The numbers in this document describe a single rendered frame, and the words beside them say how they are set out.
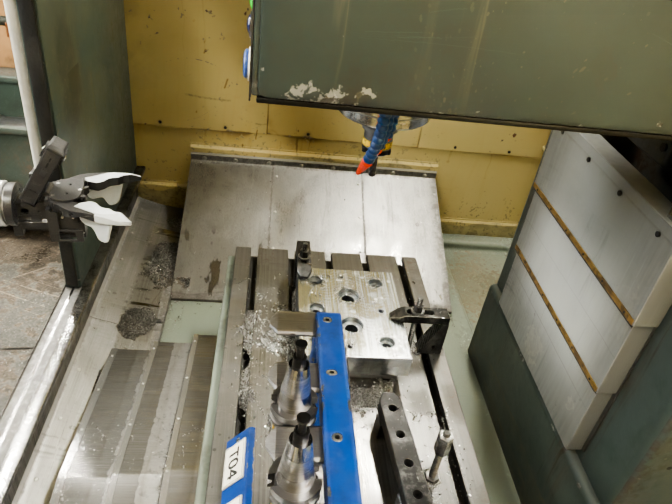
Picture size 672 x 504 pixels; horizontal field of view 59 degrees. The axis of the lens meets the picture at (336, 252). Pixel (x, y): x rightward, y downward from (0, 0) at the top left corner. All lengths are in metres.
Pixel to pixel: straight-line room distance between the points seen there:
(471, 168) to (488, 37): 1.64
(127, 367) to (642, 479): 1.14
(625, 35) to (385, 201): 1.51
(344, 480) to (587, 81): 0.51
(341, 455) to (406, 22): 0.49
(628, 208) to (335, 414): 0.62
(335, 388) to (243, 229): 1.24
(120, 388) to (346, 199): 1.02
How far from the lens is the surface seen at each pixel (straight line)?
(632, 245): 1.09
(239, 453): 1.08
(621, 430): 1.21
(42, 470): 1.46
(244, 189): 2.08
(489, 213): 2.39
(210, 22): 1.99
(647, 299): 1.05
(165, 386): 1.48
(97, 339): 1.71
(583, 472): 1.32
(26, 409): 1.39
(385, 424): 1.13
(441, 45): 0.63
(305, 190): 2.09
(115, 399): 1.48
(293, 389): 0.75
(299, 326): 0.90
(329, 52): 0.62
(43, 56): 1.39
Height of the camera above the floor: 1.82
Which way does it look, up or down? 34 degrees down
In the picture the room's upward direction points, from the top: 9 degrees clockwise
